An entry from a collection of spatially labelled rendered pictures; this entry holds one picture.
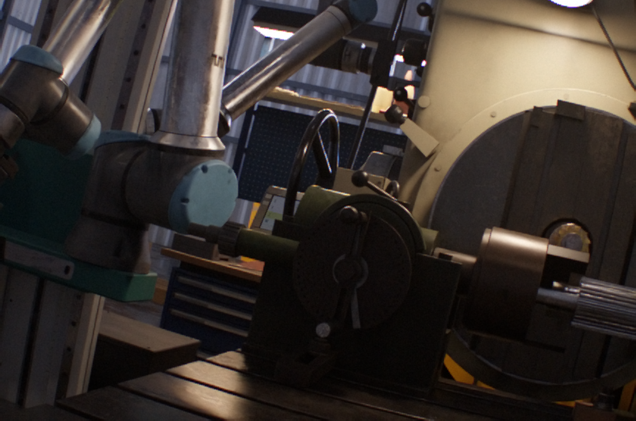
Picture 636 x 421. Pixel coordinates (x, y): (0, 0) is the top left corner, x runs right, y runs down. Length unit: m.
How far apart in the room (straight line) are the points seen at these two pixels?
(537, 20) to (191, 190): 0.83
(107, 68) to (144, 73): 0.13
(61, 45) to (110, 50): 0.48
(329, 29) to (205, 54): 0.76
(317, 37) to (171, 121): 0.78
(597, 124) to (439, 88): 0.36
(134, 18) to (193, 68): 0.42
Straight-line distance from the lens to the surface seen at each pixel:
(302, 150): 2.09
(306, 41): 2.43
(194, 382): 1.25
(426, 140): 1.95
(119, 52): 2.18
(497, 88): 1.99
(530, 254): 1.56
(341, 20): 2.48
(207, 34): 1.74
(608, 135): 1.87
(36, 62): 1.52
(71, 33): 1.73
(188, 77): 1.74
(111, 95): 2.12
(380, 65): 2.58
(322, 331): 1.37
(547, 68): 2.00
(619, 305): 1.61
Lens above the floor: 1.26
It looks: 2 degrees up
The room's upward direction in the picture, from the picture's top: 13 degrees clockwise
